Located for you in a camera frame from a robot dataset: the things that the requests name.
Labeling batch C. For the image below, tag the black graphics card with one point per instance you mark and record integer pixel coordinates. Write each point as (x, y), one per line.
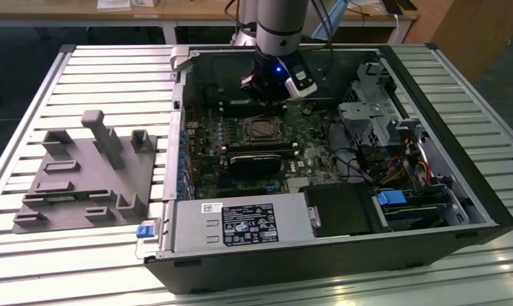
(257, 165)

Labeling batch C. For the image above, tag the round coin battery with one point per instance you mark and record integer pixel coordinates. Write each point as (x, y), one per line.
(306, 110)

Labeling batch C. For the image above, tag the black open PC case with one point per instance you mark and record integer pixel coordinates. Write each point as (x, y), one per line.
(282, 271)

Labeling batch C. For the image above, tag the silver power supply unit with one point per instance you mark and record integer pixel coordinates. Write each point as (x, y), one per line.
(189, 229)

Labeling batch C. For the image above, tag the blue power supply latch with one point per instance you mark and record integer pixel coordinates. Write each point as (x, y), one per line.
(144, 231)

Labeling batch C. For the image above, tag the black flat bars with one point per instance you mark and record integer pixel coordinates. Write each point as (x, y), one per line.
(394, 6)

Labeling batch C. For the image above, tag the silver drive cage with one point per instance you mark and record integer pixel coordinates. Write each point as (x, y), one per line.
(362, 127)

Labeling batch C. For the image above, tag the green motherboard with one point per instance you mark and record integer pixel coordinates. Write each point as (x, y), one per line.
(311, 159)

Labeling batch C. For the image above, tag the wooden cabinet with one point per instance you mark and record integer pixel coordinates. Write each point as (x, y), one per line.
(473, 32)

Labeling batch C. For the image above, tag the wooden desk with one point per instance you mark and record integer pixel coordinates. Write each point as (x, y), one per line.
(68, 14)

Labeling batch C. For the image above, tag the pale blue teach pendant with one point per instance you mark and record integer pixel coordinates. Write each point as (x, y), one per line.
(341, 9)

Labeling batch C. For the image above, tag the black plastic shroud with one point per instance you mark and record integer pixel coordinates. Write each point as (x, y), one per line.
(341, 210)

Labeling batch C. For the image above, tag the grey parts rack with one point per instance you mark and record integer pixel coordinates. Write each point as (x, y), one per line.
(90, 178)

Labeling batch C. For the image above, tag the CPU socket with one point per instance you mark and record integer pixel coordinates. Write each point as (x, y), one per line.
(245, 138)

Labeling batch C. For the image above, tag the white box with print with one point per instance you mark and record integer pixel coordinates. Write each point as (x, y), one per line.
(144, 3)

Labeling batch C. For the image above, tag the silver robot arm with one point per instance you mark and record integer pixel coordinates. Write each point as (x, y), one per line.
(279, 25)

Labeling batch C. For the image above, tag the hard disk in blue carrier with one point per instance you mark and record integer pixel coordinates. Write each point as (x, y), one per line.
(391, 198)

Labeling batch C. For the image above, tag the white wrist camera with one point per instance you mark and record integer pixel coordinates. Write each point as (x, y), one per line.
(301, 81)

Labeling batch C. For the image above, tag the silver chipset heatsink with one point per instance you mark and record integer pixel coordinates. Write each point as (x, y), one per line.
(298, 185)

